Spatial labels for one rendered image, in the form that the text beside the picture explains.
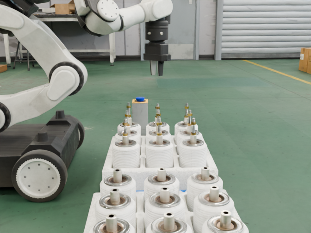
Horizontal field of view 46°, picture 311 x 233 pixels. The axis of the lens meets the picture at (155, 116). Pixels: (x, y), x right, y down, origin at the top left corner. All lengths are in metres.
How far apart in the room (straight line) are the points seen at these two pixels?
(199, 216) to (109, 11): 0.70
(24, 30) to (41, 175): 0.57
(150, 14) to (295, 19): 5.60
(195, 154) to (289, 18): 5.69
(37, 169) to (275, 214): 0.88
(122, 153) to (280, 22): 5.72
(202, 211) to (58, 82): 0.87
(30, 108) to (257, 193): 0.99
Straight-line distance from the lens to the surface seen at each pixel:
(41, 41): 1.56
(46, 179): 1.45
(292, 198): 1.54
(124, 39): 6.35
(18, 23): 1.54
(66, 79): 1.51
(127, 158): 1.25
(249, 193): 1.52
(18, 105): 1.63
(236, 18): 6.52
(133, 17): 1.31
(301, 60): 5.33
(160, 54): 1.40
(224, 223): 0.79
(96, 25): 1.26
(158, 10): 1.37
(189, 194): 1.01
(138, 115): 1.63
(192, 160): 1.26
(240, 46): 6.55
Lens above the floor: 0.67
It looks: 15 degrees down
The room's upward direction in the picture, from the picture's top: straight up
